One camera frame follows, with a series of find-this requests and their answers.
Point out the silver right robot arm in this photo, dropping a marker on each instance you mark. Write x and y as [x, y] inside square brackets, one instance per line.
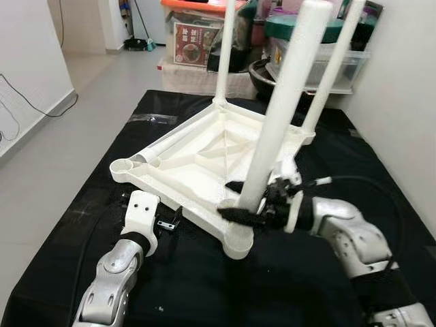
[354, 235]

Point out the beige low bench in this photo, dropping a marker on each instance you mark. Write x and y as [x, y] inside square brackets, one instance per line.
[191, 80]

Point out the white plastic children table top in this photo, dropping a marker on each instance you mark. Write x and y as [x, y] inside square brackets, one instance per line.
[191, 170]

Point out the dark photo-print box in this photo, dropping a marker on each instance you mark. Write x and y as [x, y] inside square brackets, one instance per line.
[371, 13]

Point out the clear tape strip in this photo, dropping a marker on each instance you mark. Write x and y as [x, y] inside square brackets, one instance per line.
[143, 118]

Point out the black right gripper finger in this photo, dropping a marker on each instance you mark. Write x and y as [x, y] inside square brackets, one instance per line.
[234, 185]
[242, 216]

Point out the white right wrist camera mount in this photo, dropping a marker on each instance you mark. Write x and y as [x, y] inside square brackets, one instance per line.
[294, 211]

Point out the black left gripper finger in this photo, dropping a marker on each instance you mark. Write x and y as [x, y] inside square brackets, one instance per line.
[178, 212]

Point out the beige door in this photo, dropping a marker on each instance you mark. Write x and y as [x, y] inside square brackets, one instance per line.
[78, 27]

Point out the black wok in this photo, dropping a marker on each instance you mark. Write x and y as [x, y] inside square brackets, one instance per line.
[260, 78]

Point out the black bag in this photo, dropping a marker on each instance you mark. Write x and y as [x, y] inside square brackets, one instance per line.
[244, 58]

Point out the orange-lidded clear storage box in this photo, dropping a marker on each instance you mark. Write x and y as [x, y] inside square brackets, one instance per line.
[194, 44]

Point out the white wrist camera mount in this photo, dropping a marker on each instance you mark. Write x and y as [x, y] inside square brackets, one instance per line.
[294, 211]
[142, 208]

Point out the clear plastic storage box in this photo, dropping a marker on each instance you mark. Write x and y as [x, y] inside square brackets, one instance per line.
[359, 71]

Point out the black tablecloth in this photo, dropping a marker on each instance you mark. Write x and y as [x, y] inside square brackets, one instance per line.
[204, 286]

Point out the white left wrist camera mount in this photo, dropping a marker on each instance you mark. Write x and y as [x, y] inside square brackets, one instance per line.
[142, 208]

